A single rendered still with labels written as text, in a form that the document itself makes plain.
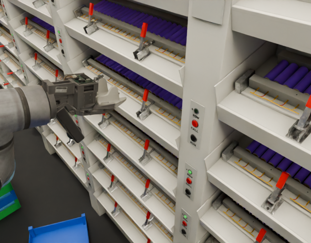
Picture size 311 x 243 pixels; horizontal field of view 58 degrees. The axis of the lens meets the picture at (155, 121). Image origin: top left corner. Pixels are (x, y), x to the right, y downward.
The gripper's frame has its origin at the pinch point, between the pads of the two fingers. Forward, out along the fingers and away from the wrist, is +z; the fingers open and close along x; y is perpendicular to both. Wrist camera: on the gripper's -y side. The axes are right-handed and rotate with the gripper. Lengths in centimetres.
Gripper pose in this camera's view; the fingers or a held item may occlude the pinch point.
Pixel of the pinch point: (118, 99)
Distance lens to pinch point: 77.0
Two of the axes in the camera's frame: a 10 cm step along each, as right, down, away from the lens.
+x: -6.5, -4.4, 6.2
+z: 7.5, -2.0, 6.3
